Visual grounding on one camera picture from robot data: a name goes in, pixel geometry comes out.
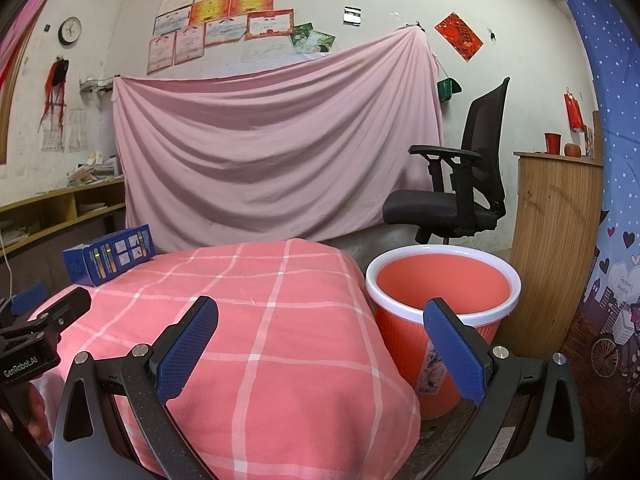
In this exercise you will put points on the wooden shelf desk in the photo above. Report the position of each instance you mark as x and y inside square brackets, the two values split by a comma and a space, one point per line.
[65, 200]

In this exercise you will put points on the person's left hand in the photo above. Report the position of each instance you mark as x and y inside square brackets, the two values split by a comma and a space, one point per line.
[37, 415]

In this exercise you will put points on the red tassel wall decoration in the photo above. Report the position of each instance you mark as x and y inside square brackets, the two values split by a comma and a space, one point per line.
[56, 80]

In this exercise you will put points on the red cup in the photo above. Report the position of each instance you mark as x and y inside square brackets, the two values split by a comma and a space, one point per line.
[552, 143]

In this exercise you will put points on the green hanging bag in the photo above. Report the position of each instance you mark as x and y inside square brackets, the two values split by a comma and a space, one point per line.
[448, 89]

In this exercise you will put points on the white wall calendar sheets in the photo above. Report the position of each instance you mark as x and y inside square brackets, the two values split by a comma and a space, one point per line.
[75, 130]

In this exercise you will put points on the blue cardboard box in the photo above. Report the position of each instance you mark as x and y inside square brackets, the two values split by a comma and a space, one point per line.
[110, 255]

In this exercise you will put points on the wooden cabinet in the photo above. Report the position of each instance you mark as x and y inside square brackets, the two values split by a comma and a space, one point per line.
[550, 235]

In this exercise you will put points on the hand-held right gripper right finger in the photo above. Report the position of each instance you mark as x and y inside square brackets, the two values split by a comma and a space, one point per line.
[452, 350]

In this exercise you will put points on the wooden window frame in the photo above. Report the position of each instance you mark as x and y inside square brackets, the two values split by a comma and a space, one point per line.
[10, 110]

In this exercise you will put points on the black office chair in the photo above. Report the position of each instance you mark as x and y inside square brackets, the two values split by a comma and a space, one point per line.
[480, 150]

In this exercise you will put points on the round wall clock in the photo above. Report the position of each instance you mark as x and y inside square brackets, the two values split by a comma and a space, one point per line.
[70, 30]

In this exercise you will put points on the stack of books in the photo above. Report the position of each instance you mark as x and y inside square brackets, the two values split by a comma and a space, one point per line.
[95, 170]

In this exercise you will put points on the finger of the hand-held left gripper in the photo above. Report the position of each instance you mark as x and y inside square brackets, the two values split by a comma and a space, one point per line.
[65, 310]
[30, 297]

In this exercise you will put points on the pink hanging sheet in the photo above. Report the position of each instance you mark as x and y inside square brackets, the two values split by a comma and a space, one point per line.
[275, 150]

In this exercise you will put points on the orange round fruit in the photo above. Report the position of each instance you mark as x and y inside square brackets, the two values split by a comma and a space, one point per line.
[573, 150]

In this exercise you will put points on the small wall rack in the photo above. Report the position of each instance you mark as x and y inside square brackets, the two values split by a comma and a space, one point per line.
[97, 84]

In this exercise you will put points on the group of wall certificates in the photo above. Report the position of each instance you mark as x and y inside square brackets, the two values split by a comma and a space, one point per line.
[225, 20]

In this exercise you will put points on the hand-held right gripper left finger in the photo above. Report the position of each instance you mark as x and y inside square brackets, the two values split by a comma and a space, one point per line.
[187, 345]

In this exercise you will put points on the red hanging packet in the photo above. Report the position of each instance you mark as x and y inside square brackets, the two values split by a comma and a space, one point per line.
[575, 110]

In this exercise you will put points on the pink checked blanket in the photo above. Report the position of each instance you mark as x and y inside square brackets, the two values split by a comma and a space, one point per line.
[300, 335]

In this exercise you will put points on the pink window curtain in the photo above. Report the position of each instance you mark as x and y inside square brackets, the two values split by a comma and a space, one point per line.
[25, 10]

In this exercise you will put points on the green photo print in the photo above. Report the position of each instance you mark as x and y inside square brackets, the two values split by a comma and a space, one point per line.
[322, 42]
[301, 36]

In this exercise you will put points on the blue printed curtain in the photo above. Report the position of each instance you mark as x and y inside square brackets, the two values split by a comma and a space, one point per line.
[615, 110]

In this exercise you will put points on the orange bucket with white rim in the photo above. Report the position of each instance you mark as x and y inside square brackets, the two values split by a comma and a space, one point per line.
[440, 280]

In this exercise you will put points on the red paper wall poster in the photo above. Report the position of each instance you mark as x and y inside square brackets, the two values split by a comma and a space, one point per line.
[458, 36]

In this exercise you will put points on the black and white wall card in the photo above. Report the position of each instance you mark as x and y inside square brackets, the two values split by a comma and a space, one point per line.
[352, 15]

